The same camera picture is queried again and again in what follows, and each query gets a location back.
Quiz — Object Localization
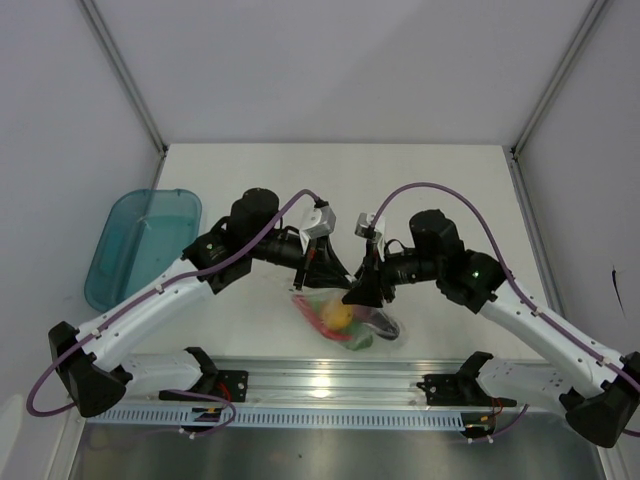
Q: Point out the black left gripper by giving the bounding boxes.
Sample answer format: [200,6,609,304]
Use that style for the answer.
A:
[248,230,353,290]

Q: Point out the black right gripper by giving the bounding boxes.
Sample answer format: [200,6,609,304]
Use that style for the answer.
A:
[342,239,442,309]

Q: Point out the purple eggplant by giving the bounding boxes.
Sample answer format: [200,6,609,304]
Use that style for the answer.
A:
[354,305,400,341]

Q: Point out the clear dotted zip top bag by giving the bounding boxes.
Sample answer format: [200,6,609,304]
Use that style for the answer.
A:
[291,289,402,351]

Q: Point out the yellow lemon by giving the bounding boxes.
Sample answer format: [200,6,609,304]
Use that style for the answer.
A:
[320,299,354,331]

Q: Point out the red chili pepper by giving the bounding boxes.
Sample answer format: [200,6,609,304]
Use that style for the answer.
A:
[292,295,351,342]

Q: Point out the green bell pepper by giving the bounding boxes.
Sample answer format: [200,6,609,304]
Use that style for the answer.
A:
[341,322,374,351]

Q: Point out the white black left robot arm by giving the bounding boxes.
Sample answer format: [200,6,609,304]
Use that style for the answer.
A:
[48,188,351,418]

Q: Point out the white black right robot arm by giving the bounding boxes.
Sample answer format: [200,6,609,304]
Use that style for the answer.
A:
[343,210,639,448]

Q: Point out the teal plastic bin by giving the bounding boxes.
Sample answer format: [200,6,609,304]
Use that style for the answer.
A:
[84,189,202,312]

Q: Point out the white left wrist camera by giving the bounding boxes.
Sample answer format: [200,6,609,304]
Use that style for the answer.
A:
[298,205,336,251]

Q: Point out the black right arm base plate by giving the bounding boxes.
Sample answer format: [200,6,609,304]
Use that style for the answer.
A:
[416,374,517,407]

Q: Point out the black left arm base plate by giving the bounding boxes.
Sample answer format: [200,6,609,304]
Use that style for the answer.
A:
[188,370,249,403]

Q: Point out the aluminium front rail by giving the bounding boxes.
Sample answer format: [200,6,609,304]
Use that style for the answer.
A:
[67,357,614,414]

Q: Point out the white slotted cable duct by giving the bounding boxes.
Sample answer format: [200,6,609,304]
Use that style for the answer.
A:
[89,405,465,432]

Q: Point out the left aluminium corner post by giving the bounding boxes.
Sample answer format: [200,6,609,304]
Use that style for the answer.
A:
[74,0,169,156]

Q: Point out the aluminium corner post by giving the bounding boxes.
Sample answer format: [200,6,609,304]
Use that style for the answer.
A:
[74,0,169,156]
[509,0,614,156]

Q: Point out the right aluminium corner post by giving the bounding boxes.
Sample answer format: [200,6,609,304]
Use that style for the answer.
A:
[509,0,614,156]

